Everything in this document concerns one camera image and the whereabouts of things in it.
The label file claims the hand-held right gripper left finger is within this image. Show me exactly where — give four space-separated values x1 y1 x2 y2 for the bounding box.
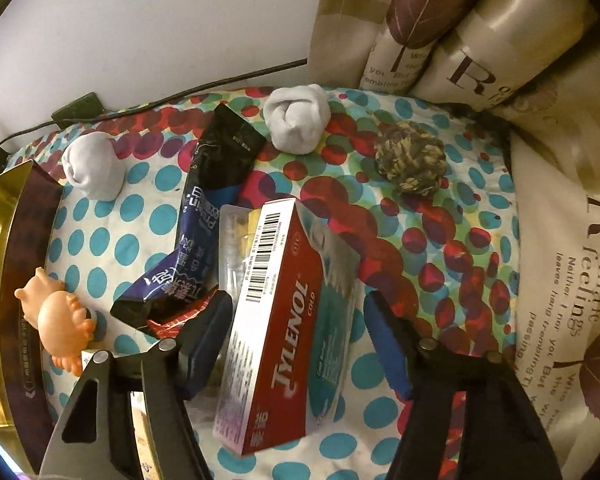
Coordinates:
40 290 236 480

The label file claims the white sock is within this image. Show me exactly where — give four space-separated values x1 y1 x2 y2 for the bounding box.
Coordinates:
61 131 127 201
265 84 332 155

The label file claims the orange rubber crab toy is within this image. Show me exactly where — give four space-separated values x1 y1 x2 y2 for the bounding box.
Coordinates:
37 290 98 373

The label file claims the polka dot bed sheet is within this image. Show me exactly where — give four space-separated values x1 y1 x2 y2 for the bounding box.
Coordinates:
0 85 526 480

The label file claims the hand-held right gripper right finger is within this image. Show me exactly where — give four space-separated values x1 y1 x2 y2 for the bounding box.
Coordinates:
362 290 563 480

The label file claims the gold tin box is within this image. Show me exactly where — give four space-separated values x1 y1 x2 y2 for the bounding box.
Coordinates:
0 159 86 433

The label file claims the beige plaid cloth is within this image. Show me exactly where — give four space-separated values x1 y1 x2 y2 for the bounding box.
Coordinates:
310 0 398 92

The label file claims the red medicine box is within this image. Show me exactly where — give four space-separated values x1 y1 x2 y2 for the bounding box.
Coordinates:
214 197 363 457

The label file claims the dark blue snack pouch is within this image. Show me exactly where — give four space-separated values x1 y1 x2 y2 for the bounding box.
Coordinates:
110 103 267 333

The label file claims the beige leaf print pillow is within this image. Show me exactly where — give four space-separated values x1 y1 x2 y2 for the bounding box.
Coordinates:
509 122 600 480
359 0 487 95
409 0 600 123

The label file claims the clear plastic blister pack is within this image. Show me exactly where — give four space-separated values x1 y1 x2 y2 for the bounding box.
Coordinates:
219 204 266 306

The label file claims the black power cable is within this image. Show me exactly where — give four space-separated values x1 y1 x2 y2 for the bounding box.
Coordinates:
0 58 308 156

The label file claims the dark green power adapter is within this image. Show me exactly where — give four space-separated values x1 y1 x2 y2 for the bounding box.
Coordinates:
51 91 106 122

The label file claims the red foil packet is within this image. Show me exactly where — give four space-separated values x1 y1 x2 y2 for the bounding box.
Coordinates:
147 295 211 343

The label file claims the orange rubber pig toy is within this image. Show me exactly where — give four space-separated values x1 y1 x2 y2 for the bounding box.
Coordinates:
15 267 66 321

